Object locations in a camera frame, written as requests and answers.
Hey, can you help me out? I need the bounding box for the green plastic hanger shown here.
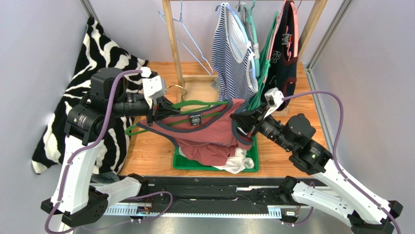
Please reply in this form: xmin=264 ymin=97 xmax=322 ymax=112
xmin=125 ymin=85 xmax=227 ymax=121

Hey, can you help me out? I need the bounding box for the red tank top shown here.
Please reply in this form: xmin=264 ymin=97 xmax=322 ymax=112
xmin=136 ymin=99 xmax=253 ymax=166

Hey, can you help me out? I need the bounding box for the light blue wire hanger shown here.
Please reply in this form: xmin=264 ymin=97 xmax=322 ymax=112
xmin=158 ymin=0 xmax=214 ymax=76

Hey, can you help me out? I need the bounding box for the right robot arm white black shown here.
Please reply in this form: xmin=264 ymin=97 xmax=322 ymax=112
xmin=231 ymin=105 xmax=403 ymax=234

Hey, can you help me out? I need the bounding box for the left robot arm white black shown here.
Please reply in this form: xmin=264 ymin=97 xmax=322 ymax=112
xmin=41 ymin=67 xmax=180 ymax=230

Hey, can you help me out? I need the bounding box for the navy maroon tank top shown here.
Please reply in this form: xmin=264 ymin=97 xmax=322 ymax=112
xmin=261 ymin=5 xmax=298 ymax=102

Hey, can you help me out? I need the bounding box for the light blue plastic hanger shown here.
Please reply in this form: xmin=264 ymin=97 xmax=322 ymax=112
xmin=227 ymin=2 xmax=257 ymax=78

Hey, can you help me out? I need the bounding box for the green tank top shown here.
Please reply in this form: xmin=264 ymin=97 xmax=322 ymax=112
xmin=246 ymin=11 xmax=280 ymax=111

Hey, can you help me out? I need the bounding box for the blue white striped tank top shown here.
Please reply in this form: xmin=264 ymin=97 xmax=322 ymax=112
xmin=212 ymin=2 xmax=258 ymax=101

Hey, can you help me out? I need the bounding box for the grey tank top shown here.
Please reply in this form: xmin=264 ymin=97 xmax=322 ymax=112
xmin=237 ymin=2 xmax=258 ymax=44

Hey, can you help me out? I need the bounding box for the pink plastic hanger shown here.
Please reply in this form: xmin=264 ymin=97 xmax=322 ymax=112
xmin=281 ymin=0 xmax=299 ymax=61

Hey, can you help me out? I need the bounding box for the teal plastic hanger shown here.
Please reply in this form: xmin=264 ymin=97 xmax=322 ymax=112
xmin=238 ymin=0 xmax=260 ymax=78

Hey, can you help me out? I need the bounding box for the green plastic tray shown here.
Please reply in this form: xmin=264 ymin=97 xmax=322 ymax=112
xmin=172 ymin=137 xmax=260 ymax=174

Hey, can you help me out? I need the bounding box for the zebra print blanket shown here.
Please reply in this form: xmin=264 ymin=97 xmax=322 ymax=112
xmin=32 ymin=17 xmax=149 ymax=175

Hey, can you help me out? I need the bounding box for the wooden clothes rack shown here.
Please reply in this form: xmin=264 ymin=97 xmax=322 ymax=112
xmin=162 ymin=0 xmax=328 ymax=102

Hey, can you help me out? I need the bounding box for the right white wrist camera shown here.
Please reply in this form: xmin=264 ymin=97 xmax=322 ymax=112
xmin=264 ymin=87 xmax=284 ymax=117

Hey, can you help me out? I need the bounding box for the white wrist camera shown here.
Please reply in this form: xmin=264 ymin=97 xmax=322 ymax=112
xmin=264 ymin=87 xmax=284 ymax=117
xmin=141 ymin=66 xmax=167 ymax=108

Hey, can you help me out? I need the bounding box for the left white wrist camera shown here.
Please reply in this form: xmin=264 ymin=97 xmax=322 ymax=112
xmin=141 ymin=66 xmax=167 ymax=108

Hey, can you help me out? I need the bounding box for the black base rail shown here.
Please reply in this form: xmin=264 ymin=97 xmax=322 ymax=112
xmin=84 ymin=175 xmax=357 ymax=220

